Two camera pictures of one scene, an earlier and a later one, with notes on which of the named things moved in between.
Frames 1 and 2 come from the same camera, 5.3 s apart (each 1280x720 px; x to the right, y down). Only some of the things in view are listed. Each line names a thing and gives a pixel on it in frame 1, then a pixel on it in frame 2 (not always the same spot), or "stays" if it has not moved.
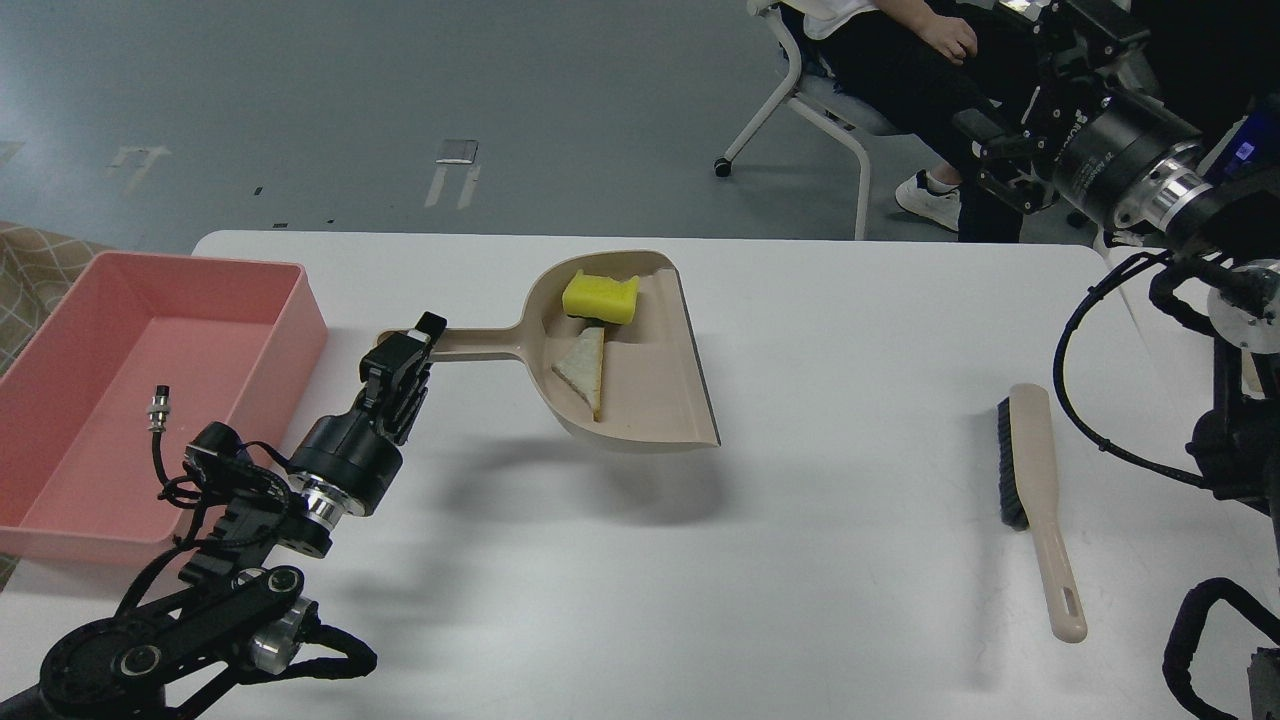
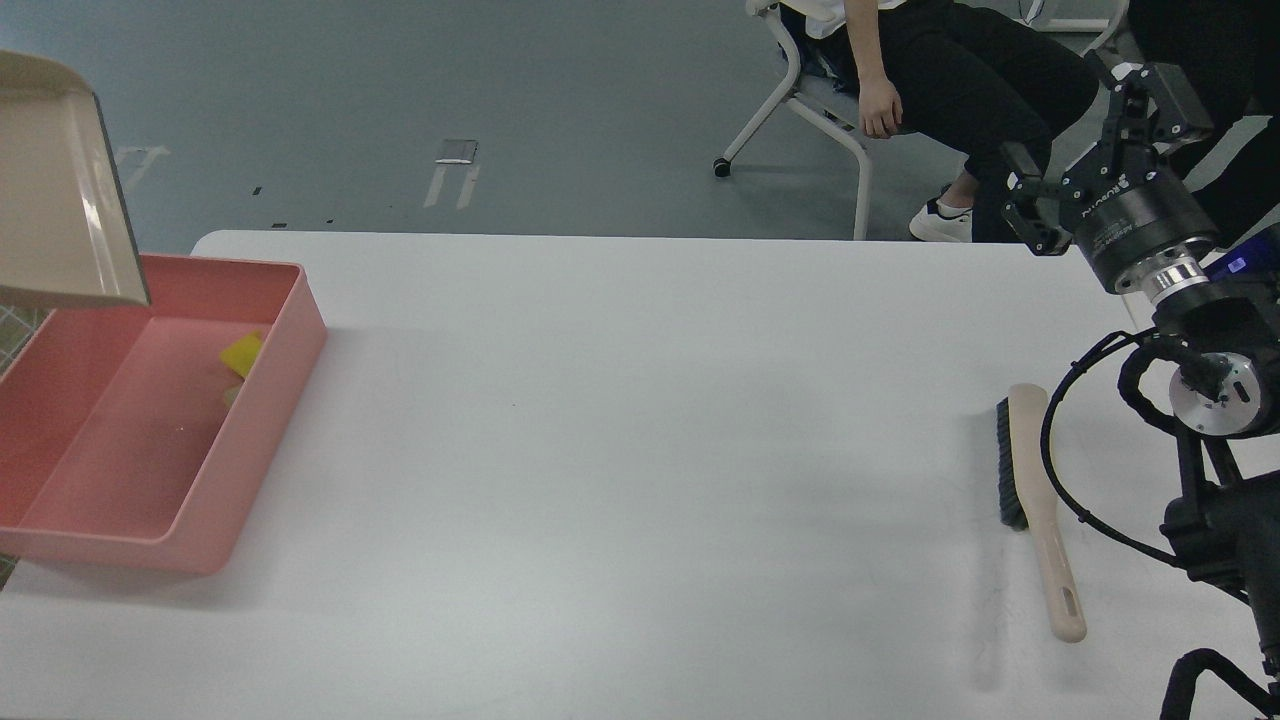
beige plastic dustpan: (652, 394) → (64, 231)
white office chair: (789, 96) stays
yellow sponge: (602, 297) → (239, 355)
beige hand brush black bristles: (1029, 499) stays
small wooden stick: (581, 365) → (230, 396)
